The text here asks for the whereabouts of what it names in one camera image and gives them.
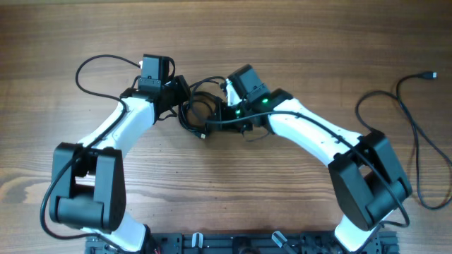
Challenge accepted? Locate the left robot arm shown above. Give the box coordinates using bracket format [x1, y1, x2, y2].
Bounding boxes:
[40, 75, 189, 253]

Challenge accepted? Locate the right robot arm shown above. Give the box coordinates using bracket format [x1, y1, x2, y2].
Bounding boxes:
[216, 85, 412, 253]

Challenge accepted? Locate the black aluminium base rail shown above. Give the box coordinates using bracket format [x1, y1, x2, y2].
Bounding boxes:
[85, 231, 400, 254]

